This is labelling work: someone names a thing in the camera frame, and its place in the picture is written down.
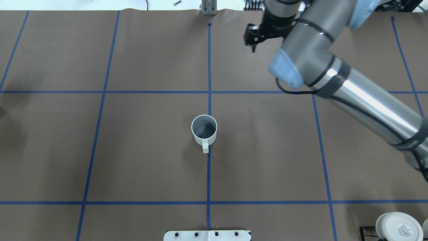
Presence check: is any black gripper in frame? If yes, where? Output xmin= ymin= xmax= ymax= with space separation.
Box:
xmin=244 ymin=23 xmax=267 ymax=53

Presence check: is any white mug grey inside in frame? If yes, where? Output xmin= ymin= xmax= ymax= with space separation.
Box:
xmin=191 ymin=114 xmax=218 ymax=154

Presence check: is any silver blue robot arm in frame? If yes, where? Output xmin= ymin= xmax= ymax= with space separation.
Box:
xmin=244 ymin=0 xmax=427 ymax=179

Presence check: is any white cup on rack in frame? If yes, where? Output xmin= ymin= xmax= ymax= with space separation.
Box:
xmin=422 ymin=219 xmax=428 ymax=239
xmin=376 ymin=212 xmax=424 ymax=241

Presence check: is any aluminium frame post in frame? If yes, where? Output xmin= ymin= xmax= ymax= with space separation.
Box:
xmin=200 ymin=0 xmax=218 ymax=16

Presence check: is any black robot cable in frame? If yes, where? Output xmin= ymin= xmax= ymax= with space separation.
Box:
xmin=276 ymin=78 xmax=315 ymax=95

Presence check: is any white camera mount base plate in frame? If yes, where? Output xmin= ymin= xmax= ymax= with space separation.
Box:
xmin=163 ymin=230 xmax=252 ymax=241

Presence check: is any black wire cup rack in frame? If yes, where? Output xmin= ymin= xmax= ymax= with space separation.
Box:
xmin=359 ymin=226 xmax=387 ymax=241

